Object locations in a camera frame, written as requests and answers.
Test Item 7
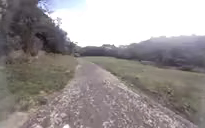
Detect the dense wood of trees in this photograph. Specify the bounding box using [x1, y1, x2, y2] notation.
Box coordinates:
[0, 0, 79, 65]

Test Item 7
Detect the grass verge beside wood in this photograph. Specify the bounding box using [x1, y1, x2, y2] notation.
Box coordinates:
[0, 52, 81, 128]

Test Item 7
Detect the open grass meadow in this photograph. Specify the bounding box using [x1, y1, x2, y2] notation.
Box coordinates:
[79, 55, 205, 128]

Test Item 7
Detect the grey gravel path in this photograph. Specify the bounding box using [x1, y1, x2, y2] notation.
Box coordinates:
[20, 57, 200, 128]

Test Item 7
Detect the distant line of trees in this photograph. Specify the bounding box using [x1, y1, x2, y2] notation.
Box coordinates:
[74, 32, 205, 73]

